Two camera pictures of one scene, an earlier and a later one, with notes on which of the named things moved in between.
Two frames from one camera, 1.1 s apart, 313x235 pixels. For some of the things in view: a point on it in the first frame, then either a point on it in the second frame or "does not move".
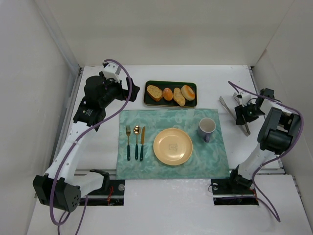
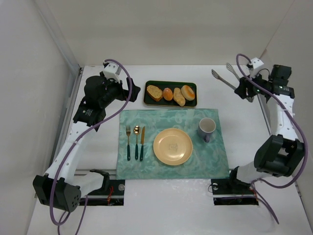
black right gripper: (242, 115) to (244, 87)
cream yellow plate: (172, 146) does not move
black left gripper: (124, 90) does not move
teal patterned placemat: (138, 129) does not move
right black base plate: (226, 192) does not move
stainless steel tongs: (237, 99) to (231, 68)
